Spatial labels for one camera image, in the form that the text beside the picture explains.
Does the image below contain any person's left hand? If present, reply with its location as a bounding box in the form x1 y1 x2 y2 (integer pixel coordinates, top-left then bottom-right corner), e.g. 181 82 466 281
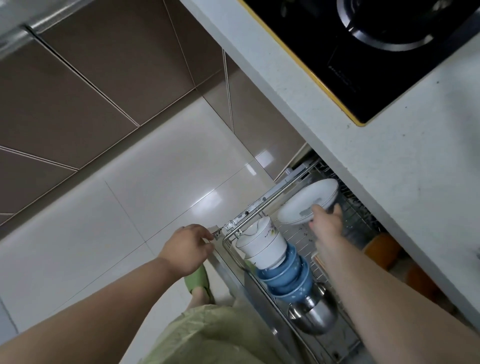
157 224 215 279

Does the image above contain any person's right hand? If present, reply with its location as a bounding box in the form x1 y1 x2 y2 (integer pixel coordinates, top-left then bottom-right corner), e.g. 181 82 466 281
308 204 344 250

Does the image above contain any white plate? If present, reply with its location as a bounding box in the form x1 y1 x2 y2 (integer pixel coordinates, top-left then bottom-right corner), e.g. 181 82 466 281
277 178 340 226

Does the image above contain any person's left forearm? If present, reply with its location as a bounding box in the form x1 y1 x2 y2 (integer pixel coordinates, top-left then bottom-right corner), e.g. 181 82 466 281
0 257 185 364

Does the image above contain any person's right forearm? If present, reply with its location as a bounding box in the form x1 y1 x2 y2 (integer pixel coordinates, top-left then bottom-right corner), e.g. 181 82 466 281
316 233 480 364

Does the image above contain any green slipper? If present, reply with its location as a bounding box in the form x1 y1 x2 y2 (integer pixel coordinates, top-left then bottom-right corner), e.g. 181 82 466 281
183 263 217 305

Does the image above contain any white printed bowl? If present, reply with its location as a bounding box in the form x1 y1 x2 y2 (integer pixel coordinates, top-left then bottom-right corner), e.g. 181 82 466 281
235 216 288 260

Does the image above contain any blue bowl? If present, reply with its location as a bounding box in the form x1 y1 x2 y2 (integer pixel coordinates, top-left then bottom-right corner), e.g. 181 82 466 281
256 243 301 281
262 258 310 290
269 269 314 304

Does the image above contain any orange bowl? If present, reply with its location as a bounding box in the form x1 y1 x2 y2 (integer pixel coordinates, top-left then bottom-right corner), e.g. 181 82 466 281
406 263 440 301
364 232 403 271

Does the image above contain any light green garment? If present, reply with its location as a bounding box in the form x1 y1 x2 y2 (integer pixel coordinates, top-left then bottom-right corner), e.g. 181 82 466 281
139 299 287 364

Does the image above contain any brown cabinet door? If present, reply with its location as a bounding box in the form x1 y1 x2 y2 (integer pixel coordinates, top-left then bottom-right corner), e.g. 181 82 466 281
0 37 140 160
39 0 226 127
0 145 79 227
224 56 307 181

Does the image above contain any stainless steel bowl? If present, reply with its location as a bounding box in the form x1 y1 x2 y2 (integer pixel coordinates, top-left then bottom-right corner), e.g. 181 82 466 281
286 283 339 336

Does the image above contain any black glass gas hob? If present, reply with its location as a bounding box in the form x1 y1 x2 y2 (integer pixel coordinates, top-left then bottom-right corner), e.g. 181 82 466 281
239 0 480 127

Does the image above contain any wire dish rack basket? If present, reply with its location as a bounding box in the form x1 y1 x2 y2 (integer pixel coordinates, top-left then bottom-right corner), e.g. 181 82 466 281
222 159 383 364

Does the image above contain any silver drawer slide rail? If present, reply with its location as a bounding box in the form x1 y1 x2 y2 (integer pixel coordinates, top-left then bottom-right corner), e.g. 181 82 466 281
223 160 317 231

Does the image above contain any black gas burner ring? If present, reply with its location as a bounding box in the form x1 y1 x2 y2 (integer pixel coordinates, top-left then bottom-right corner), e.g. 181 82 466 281
335 0 474 52

